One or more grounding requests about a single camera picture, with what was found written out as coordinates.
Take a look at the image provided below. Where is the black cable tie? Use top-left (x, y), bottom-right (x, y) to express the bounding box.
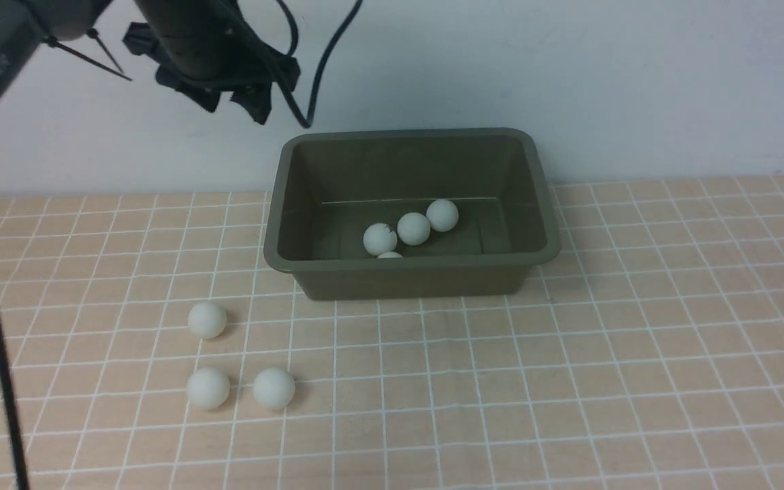
top-left (42, 27), bottom-right (134, 82)

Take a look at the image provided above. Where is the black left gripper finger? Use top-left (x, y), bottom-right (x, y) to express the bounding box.
top-left (174, 82), bottom-right (221, 114)
top-left (230, 83), bottom-right (273, 125)

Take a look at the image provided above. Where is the olive green plastic bin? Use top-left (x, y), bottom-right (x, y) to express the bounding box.
top-left (264, 127), bottom-right (561, 301)

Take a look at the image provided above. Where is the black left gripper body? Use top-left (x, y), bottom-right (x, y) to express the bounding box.
top-left (122, 1), bottom-right (301, 92)

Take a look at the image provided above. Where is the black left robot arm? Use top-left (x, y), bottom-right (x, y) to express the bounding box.
top-left (0, 1), bottom-right (301, 125)

